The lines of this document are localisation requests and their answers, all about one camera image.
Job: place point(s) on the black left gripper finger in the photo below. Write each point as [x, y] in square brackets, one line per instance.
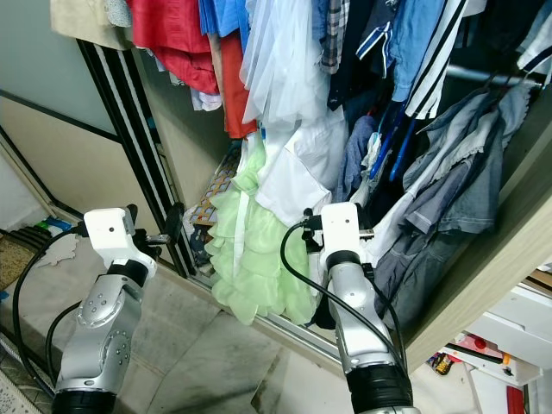
[175, 224]

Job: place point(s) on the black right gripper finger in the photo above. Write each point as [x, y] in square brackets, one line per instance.
[307, 216]

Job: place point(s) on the plain white hanging garment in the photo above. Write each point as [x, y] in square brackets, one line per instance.
[297, 181]

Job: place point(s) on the colourful patterned board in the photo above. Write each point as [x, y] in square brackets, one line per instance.
[216, 194]

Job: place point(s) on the light green ruffled dress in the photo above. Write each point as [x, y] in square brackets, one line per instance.
[259, 259]

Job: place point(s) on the black hanging garment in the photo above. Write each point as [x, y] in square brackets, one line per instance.
[321, 312]

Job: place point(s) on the slate blue hanging garment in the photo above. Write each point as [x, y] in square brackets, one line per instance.
[358, 159]

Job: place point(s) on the blue plastic item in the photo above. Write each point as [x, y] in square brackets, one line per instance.
[56, 225]

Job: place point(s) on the blue plastic clothes hanger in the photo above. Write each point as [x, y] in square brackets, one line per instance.
[399, 151]
[379, 147]

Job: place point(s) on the white printed hanging garment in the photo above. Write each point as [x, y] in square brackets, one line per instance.
[207, 99]

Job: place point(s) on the brown doormat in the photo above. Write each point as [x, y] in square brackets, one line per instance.
[17, 263]

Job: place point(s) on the orange red hanging garment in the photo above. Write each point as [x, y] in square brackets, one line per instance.
[235, 95]

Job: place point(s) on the grey hanging shirt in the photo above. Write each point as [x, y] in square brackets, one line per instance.
[457, 198]

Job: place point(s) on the plaid hanging shirt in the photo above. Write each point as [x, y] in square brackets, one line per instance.
[332, 34]

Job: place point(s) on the beige wooden wardrobe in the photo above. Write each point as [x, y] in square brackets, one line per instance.
[500, 250]

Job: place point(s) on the black white striped garment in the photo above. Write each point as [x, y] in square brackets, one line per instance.
[431, 78]

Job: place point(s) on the red hanging shirt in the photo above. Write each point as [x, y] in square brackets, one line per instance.
[172, 34]

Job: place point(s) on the navy garment striped trim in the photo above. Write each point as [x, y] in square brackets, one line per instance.
[375, 39]

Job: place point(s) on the patterned floor rug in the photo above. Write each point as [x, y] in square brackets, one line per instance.
[17, 392]

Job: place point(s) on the denim blue hanging shirt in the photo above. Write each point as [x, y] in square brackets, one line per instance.
[414, 43]

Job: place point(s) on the bright blue hanging shirt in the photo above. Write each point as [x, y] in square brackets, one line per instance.
[224, 15]

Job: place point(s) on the white dotted hanging garment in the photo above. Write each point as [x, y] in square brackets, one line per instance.
[119, 10]

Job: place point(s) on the white plastic toy red knobs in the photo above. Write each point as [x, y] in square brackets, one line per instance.
[509, 345]

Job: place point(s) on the cream hanging garment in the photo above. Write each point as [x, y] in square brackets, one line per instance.
[86, 21]

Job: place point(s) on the silver closet rod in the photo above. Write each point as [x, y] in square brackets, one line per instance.
[483, 76]

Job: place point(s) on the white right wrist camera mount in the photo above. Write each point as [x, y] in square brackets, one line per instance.
[341, 228]

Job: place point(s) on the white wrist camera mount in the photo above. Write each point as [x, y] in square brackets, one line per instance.
[108, 231]
[341, 228]

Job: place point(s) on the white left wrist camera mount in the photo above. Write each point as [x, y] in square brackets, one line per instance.
[108, 231]

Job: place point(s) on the sliding wardrobe door black frame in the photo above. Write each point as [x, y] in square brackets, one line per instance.
[69, 164]

